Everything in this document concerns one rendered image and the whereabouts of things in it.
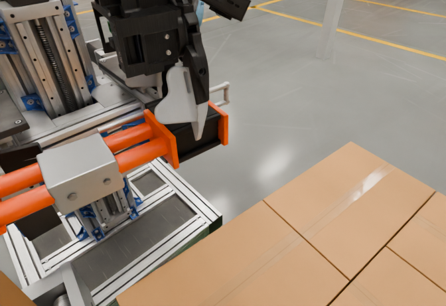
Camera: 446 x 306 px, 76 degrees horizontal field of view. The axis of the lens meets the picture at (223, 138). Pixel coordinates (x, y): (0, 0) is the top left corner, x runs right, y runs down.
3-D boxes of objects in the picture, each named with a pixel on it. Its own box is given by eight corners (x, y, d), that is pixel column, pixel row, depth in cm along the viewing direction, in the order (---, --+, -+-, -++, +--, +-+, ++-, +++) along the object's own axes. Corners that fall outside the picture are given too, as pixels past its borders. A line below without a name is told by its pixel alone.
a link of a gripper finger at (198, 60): (182, 102, 33) (162, 23, 30) (196, 97, 34) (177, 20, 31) (202, 107, 29) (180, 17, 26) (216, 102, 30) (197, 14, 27)
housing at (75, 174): (63, 219, 30) (46, 191, 27) (49, 180, 34) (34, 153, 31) (127, 189, 33) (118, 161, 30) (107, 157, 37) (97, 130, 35)
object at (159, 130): (174, 170, 35) (169, 139, 32) (148, 139, 40) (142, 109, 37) (228, 144, 39) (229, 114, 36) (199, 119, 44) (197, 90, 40)
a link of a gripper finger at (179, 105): (161, 153, 33) (137, 74, 29) (205, 135, 35) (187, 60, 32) (172, 160, 30) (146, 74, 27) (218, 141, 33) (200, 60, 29)
